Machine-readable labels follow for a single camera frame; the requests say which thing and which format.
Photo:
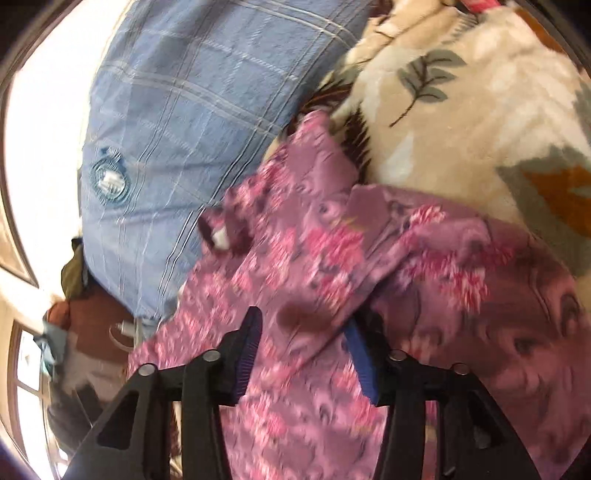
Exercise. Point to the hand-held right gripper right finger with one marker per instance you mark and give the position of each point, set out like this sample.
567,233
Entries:
361,357

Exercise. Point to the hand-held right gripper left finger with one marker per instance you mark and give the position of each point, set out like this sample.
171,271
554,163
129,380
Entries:
244,353

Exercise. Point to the purple floral garment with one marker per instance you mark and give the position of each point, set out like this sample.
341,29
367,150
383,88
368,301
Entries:
318,277

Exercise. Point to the olive green cloth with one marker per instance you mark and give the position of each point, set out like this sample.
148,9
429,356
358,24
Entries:
74,273

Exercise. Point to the beige leaf-print fleece blanket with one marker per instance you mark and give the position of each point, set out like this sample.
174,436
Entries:
480,115

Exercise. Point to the pink red cloth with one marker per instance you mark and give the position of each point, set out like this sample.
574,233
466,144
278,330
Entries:
480,5

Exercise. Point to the wooden window frame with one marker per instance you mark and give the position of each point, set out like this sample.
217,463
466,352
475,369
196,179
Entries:
21,258

